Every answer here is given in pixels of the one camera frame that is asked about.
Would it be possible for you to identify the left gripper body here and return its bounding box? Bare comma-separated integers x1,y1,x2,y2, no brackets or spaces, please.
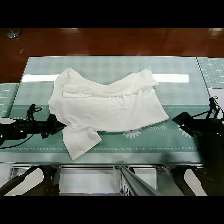
41,113,67,140

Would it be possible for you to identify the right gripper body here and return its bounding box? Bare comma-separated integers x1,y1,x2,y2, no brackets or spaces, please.
171,111,202,135

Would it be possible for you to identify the white T-shirt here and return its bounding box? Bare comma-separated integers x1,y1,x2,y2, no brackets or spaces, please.
47,67,170,161

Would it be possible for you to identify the black cable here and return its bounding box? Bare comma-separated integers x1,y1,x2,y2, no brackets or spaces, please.
0,132,35,150

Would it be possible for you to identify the silver frame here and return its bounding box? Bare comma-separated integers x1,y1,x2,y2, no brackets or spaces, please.
0,161,224,197

